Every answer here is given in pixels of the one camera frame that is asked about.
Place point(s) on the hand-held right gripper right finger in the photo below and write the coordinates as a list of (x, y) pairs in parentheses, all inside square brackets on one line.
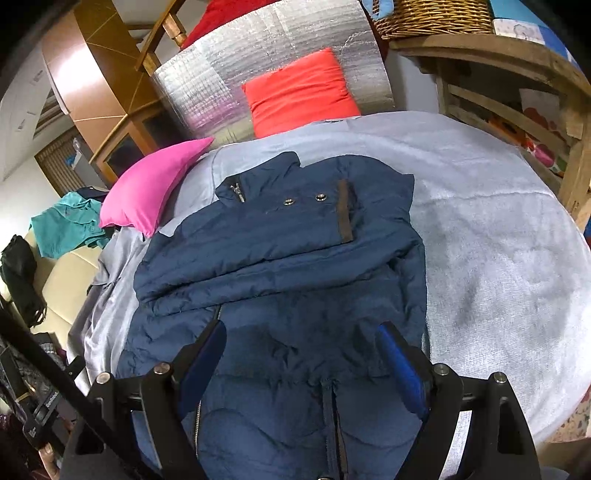
[(401, 369)]

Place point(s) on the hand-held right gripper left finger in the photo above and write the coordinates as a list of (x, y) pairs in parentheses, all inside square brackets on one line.
[(203, 364)]

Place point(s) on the navy blue padded jacket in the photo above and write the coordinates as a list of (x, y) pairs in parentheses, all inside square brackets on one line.
[(286, 277)]

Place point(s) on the light grey blanket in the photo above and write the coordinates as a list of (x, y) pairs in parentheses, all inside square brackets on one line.
[(485, 254)]

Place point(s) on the beige sofa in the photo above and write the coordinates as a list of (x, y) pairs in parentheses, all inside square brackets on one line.
[(64, 277)]

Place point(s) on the black pole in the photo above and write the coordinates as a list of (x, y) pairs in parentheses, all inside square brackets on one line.
[(27, 339)]

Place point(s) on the pink pillow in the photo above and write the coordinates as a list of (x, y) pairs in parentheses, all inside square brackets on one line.
[(147, 189)]

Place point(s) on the floral printed cloth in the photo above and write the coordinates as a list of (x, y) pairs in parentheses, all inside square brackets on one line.
[(577, 424)]

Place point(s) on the teal cloth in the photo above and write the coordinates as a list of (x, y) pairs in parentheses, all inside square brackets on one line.
[(64, 226)]

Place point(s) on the black bag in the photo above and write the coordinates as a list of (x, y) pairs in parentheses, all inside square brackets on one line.
[(18, 267)]

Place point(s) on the grey cabinet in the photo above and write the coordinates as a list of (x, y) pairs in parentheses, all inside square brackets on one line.
[(81, 161)]

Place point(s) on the orange-red pillow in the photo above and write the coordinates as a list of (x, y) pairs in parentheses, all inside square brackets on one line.
[(300, 92)]

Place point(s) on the wooden column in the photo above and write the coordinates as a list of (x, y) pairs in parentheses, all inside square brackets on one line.
[(101, 92)]

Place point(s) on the wooden table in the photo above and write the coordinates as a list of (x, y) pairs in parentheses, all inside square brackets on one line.
[(485, 50)]

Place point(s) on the silver foil insulation mat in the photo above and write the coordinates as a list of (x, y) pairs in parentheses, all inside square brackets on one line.
[(277, 37)]

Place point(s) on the wooden stair railing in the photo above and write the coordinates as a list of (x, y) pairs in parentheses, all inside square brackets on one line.
[(173, 27)]

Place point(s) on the red cloth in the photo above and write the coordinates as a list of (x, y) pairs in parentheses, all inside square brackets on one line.
[(217, 18)]

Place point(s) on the wicker basket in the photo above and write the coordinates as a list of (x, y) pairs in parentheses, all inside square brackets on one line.
[(429, 18)]

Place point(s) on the white and blue printed box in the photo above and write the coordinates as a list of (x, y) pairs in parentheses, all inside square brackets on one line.
[(517, 31)]

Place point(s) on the blue cloth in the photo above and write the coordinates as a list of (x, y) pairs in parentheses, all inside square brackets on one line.
[(381, 7)]

